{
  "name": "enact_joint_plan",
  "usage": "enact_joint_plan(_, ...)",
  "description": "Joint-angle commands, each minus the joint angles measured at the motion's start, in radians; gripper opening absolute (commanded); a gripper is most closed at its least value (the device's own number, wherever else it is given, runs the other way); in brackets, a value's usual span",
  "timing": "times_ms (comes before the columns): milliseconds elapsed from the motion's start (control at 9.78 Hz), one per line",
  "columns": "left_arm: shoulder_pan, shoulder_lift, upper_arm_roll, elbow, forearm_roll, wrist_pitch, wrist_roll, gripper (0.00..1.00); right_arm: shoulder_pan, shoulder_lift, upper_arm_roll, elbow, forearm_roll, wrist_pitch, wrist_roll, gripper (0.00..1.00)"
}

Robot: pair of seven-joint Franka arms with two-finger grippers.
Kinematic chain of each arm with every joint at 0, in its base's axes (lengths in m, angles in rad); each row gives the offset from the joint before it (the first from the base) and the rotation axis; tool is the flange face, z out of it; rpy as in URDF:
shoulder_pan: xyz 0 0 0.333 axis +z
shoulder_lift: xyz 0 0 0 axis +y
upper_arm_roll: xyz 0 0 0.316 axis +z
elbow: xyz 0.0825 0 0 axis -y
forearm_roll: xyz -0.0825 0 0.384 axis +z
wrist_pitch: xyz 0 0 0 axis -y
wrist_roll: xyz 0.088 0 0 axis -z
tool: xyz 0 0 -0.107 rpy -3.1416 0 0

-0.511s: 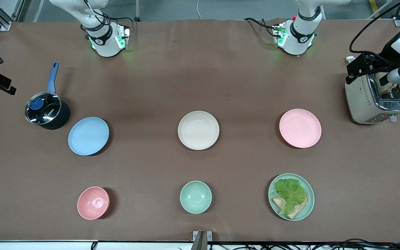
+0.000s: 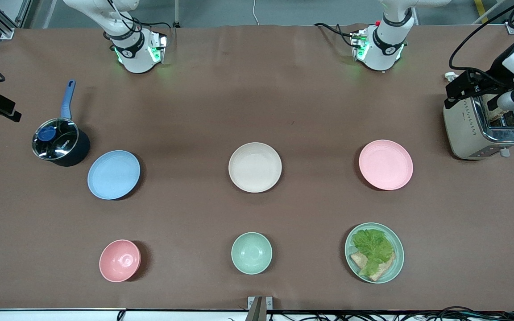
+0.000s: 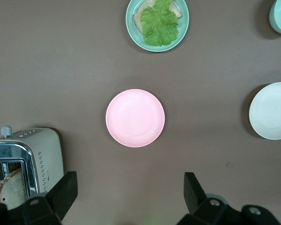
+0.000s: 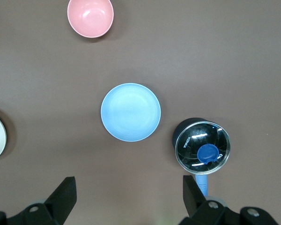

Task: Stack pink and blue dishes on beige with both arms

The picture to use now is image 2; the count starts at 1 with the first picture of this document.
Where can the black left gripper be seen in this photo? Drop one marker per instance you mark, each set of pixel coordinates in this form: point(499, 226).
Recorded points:
point(496, 72)

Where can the large pink shallow bowl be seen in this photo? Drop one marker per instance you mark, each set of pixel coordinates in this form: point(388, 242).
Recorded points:
point(385, 165)

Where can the large blue shallow bowl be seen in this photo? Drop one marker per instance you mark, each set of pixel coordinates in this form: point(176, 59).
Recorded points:
point(114, 176)

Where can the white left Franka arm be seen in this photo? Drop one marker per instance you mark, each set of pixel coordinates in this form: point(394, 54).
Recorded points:
point(384, 53)

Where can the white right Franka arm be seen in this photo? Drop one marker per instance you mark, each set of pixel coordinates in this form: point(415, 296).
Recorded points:
point(134, 58)

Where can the white power plug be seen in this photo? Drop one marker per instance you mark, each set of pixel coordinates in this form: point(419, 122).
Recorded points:
point(450, 76)

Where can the brown toast in toaster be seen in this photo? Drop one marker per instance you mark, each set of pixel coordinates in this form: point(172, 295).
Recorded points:
point(494, 113)

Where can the silver toaster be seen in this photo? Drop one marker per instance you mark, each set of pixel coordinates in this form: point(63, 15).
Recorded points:
point(466, 133)

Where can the glass lid with blue knob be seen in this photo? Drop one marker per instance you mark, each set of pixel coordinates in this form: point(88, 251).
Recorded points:
point(60, 147)

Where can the small pink deep bowl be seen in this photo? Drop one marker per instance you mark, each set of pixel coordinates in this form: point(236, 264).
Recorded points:
point(119, 261)

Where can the green plate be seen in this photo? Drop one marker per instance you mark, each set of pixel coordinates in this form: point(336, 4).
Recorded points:
point(399, 258)

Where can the green lettuce leaf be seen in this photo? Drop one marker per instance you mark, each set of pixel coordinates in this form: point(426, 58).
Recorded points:
point(373, 247)

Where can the thin grey pole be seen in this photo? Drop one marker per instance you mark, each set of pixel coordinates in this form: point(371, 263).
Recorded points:
point(176, 13)

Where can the brown bread slice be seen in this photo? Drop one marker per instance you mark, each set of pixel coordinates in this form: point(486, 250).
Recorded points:
point(384, 271)

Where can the brown table mat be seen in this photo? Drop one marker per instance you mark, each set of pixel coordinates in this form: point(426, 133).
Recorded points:
point(257, 102)

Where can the large beige shallow bowl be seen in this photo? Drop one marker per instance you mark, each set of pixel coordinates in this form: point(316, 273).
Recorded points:
point(255, 167)

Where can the small green deep bowl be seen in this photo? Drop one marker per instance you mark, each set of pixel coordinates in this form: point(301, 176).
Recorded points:
point(251, 253)

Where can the grey metal bracket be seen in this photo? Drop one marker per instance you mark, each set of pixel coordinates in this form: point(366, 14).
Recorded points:
point(259, 307)

